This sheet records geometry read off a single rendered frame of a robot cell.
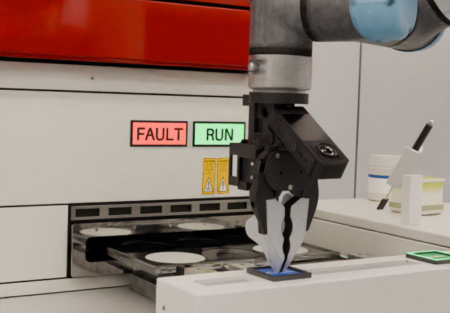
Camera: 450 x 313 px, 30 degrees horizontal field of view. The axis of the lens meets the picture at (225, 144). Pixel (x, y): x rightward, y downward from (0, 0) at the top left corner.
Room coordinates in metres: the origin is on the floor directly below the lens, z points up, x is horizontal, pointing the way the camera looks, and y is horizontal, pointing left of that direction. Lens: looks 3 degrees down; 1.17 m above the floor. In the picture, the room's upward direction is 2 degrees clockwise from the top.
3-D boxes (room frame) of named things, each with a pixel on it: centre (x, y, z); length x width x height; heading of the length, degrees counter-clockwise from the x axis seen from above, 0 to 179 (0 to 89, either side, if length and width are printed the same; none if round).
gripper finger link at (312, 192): (1.00, -0.09, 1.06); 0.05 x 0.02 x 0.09; 122
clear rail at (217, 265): (1.39, -0.05, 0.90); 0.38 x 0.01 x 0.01; 122
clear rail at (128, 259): (1.45, 0.19, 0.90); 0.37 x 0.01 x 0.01; 32
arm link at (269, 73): (1.00, -0.06, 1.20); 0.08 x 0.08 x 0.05
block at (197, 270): (1.25, 0.02, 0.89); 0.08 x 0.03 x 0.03; 32
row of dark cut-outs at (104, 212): (1.58, 0.08, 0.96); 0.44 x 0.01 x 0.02; 122
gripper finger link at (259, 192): (0.97, -0.05, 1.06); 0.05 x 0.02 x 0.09; 122
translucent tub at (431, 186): (1.58, -0.37, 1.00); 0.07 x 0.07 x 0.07; 36
